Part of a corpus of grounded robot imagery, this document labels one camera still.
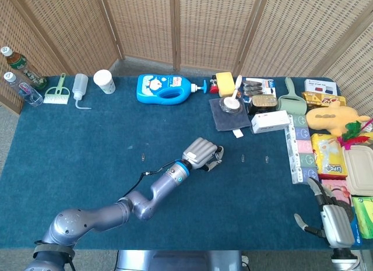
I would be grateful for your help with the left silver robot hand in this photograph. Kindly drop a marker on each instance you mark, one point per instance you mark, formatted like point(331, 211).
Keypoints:
point(199, 151)

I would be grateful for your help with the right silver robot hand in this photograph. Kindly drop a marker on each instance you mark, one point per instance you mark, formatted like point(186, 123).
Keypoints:
point(338, 227)

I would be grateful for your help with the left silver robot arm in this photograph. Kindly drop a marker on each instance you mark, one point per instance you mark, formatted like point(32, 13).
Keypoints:
point(163, 189)

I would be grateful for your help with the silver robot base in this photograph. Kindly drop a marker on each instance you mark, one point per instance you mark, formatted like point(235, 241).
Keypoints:
point(175, 262)

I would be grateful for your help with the green packet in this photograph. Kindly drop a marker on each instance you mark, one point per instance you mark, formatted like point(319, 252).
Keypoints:
point(364, 215)

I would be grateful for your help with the blue pink cookie box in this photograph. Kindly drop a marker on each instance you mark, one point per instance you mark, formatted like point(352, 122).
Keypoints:
point(338, 187)

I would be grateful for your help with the grey microfibre cloth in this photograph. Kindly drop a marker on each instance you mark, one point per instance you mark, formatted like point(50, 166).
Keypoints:
point(230, 121)

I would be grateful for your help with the white spoon with bowl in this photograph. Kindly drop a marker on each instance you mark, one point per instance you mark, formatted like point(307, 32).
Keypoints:
point(231, 102)

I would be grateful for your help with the beige lidded food container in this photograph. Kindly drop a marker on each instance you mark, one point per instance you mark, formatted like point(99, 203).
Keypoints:
point(361, 169)

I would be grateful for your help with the red black small bottle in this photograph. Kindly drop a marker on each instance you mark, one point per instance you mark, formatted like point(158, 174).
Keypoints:
point(214, 89)

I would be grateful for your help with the yellow sponge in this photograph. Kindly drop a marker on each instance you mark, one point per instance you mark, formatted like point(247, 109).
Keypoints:
point(225, 84)

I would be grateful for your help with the yellow biscuit packet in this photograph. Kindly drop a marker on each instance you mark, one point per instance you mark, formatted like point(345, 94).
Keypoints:
point(326, 154)

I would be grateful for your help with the white cardboard box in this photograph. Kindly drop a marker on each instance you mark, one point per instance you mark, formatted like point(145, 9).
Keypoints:
point(269, 121)

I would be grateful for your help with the blue detergent pump bottle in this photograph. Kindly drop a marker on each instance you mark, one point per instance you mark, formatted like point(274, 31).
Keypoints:
point(151, 87)

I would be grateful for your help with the gold black meat tin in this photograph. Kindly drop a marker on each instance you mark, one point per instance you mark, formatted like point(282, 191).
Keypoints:
point(263, 102)

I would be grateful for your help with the long pastel tissue pack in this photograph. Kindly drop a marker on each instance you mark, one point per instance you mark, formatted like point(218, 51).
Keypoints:
point(303, 145)

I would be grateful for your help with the binder clips pack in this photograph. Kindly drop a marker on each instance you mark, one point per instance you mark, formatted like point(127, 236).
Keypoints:
point(268, 86)

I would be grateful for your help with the green red feather toy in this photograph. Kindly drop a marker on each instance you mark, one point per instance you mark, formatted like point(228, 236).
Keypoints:
point(354, 128)

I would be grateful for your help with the sage green plastic scoop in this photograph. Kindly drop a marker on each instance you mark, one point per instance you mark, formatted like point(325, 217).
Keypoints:
point(291, 103)

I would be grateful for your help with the yellow plush toy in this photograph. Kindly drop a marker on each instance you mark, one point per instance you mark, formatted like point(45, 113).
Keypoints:
point(329, 119)

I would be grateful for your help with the blue table carpet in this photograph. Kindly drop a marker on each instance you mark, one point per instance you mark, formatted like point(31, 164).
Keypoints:
point(87, 137)

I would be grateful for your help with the white paper cup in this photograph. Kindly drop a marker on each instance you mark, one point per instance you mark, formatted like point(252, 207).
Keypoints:
point(105, 81)

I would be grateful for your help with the gold snack packet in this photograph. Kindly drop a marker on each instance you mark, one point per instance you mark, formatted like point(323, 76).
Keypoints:
point(320, 99)

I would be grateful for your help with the white box red blue print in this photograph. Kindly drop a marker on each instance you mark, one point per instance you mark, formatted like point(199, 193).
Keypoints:
point(320, 86)

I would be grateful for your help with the white squeeze wash bottle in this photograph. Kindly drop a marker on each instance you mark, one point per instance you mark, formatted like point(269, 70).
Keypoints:
point(79, 84)

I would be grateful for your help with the wicker folding screen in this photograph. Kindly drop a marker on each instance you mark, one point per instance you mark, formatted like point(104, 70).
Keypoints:
point(145, 20)

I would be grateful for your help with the green white hand brush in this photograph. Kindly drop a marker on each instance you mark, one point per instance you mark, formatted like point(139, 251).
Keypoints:
point(56, 96)

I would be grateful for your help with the clear water bottle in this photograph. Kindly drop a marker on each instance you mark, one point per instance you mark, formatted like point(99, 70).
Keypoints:
point(26, 90)

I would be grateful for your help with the green tea bottle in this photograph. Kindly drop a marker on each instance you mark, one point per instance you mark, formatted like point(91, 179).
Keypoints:
point(23, 67)

